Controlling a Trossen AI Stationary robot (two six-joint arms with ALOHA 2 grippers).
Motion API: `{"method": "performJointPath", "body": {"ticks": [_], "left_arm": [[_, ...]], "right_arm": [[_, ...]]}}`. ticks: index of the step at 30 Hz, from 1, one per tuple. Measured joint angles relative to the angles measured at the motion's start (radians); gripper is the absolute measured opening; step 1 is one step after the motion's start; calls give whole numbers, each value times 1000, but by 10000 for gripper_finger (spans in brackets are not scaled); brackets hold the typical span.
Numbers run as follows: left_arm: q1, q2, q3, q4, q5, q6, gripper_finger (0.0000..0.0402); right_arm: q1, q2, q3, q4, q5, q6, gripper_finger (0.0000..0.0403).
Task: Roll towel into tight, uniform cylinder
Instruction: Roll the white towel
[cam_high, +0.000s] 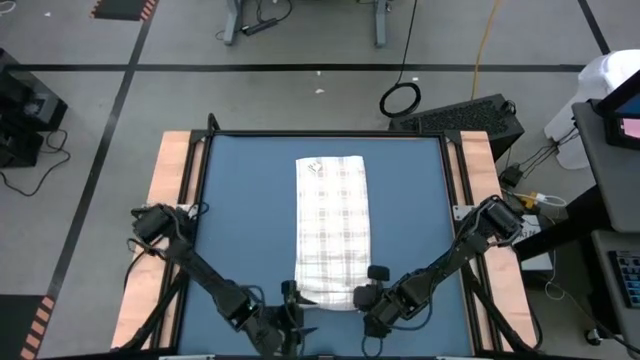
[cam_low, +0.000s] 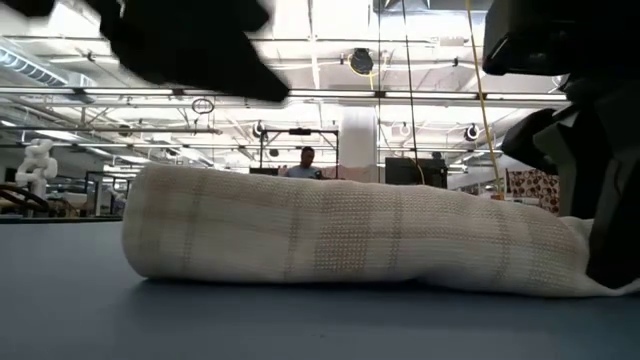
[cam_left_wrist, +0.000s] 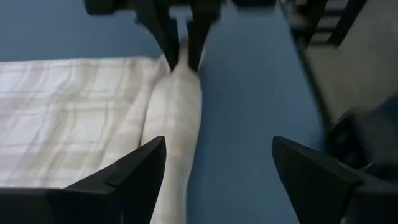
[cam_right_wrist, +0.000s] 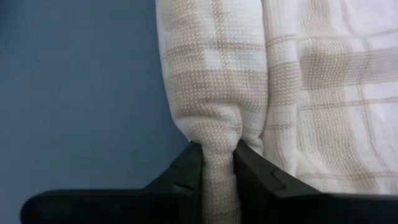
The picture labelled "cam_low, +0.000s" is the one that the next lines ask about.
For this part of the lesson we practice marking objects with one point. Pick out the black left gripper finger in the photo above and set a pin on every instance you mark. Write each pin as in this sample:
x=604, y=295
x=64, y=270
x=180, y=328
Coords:
x=260, y=85

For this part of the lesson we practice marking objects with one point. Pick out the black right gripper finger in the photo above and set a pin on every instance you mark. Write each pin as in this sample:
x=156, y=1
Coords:
x=530, y=140
x=620, y=190

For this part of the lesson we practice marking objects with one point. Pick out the white towel with beige checks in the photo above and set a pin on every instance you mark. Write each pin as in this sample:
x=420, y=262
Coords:
x=325, y=235

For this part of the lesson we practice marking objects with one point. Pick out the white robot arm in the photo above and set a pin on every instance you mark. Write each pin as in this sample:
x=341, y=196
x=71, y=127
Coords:
x=37, y=167

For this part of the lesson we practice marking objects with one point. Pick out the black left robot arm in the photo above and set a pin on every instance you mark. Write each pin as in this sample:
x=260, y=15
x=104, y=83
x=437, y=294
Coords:
x=25, y=6

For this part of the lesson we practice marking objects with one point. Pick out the brown patterned cloth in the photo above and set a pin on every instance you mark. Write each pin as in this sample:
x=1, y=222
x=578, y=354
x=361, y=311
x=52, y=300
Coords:
x=530, y=185

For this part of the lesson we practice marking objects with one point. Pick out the small black monitor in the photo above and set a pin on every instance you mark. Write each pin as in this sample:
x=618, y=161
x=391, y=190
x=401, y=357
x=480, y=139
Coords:
x=262, y=171

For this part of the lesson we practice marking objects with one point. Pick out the person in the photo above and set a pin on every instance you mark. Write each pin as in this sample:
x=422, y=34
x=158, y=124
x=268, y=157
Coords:
x=305, y=170

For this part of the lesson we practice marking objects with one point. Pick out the large black monitor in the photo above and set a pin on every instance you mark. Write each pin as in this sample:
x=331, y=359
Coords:
x=415, y=172

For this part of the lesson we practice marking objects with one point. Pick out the long ceiling light bar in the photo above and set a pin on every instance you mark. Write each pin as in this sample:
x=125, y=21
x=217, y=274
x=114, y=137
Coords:
x=400, y=94

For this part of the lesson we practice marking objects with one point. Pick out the black shelving rack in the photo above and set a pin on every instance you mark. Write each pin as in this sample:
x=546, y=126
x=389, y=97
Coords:
x=87, y=195

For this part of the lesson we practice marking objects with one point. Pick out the dark curved furniture piece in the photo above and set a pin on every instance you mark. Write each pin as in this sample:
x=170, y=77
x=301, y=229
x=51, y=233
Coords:
x=25, y=192

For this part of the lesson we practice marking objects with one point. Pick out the black overhead frame stand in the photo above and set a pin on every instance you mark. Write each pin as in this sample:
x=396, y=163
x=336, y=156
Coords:
x=300, y=131

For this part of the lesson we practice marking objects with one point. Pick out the silver ventilation duct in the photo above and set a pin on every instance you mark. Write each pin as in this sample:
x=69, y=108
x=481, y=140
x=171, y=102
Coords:
x=30, y=70

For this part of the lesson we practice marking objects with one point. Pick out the black aluminium table frame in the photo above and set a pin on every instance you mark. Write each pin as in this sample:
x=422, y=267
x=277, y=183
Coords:
x=60, y=219

